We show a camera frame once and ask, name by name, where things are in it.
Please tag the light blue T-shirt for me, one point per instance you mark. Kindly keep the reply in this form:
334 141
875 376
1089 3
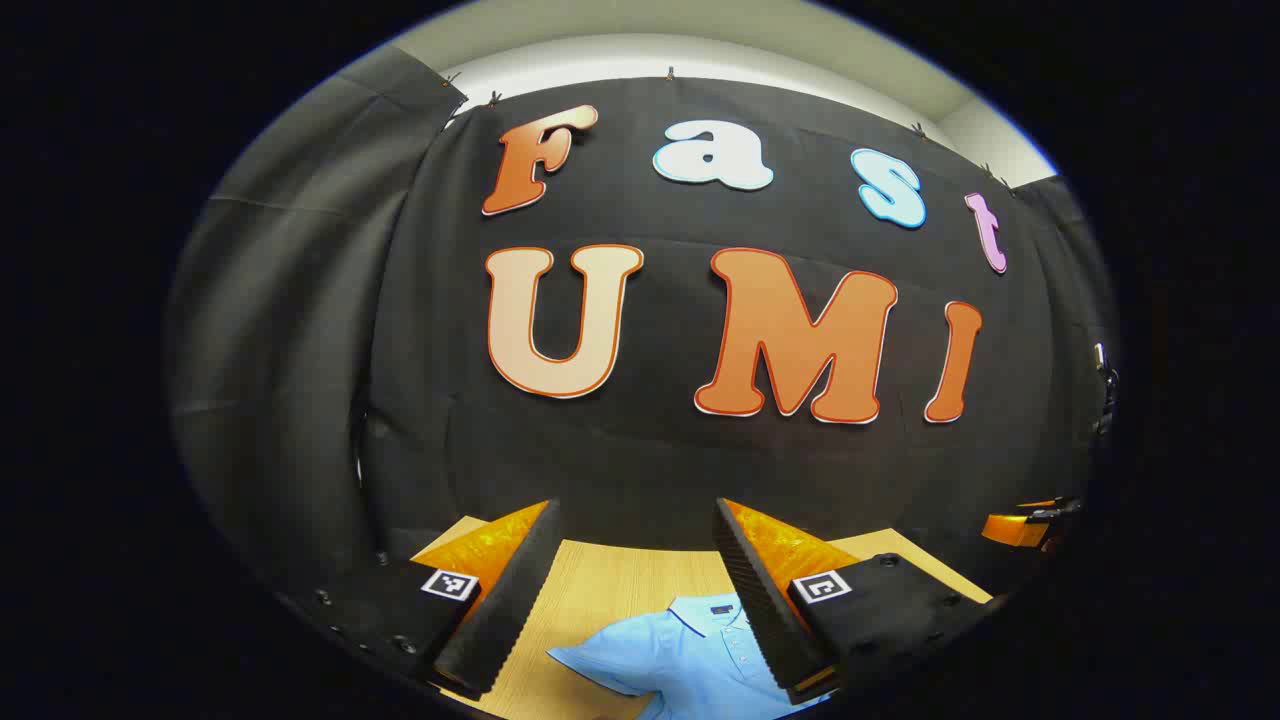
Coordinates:
680 660

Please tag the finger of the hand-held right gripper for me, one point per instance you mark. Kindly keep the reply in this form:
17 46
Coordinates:
1010 528

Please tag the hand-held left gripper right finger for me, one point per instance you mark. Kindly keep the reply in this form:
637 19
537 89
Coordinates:
765 610

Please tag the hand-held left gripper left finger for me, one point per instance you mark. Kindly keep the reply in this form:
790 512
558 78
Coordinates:
510 600

